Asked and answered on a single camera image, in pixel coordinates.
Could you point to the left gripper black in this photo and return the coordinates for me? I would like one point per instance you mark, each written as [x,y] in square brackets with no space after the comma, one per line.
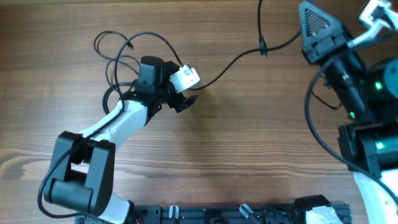
[180,101]

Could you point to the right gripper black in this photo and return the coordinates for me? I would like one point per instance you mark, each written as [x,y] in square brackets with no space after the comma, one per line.
[333,36]

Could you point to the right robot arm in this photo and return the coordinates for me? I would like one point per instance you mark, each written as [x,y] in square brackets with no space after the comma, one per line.
[368,143]

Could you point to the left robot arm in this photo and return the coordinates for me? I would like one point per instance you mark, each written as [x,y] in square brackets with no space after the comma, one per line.
[81,171]

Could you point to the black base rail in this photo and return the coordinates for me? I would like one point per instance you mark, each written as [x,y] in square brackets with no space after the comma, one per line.
[309,209]

